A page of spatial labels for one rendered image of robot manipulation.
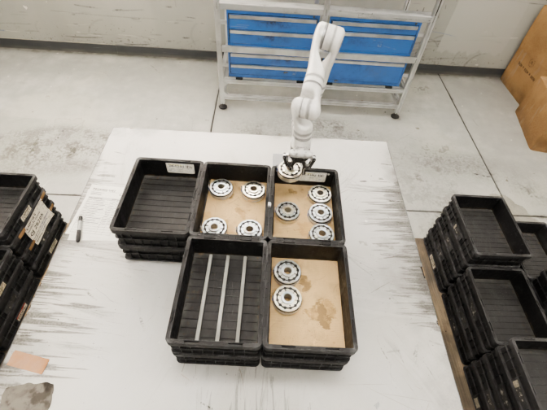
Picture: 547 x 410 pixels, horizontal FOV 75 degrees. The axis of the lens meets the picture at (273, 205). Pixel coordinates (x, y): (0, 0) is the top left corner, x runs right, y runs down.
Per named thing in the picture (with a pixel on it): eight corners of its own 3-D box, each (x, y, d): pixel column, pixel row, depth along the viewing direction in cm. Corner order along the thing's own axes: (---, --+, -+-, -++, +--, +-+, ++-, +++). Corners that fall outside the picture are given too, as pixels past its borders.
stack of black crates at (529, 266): (480, 240, 237) (499, 220, 219) (523, 242, 238) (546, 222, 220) (504, 296, 212) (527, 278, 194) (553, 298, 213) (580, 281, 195)
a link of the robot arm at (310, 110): (318, 115, 120) (328, 80, 123) (293, 109, 121) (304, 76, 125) (317, 125, 126) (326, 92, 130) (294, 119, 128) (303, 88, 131)
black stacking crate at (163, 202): (143, 175, 167) (137, 158, 158) (206, 179, 168) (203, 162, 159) (117, 246, 142) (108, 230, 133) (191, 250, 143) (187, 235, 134)
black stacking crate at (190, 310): (192, 251, 142) (188, 236, 134) (265, 256, 143) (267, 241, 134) (171, 354, 117) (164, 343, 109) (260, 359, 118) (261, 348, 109)
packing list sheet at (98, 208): (88, 184, 176) (87, 183, 176) (135, 186, 177) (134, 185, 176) (62, 239, 155) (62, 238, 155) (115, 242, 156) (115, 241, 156)
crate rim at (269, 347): (267, 242, 136) (267, 239, 134) (344, 247, 137) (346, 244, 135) (261, 351, 111) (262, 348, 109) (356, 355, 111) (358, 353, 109)
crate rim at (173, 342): (189, 238, 135) (188, 234, 133) (267, 242, 136) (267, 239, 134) (165, 346, 110) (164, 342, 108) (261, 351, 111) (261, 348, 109)
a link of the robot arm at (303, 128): (286, 137, 133) (309, 142, 131) (289, 102, 121) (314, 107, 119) (291, 126, 137) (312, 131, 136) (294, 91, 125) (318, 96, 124)
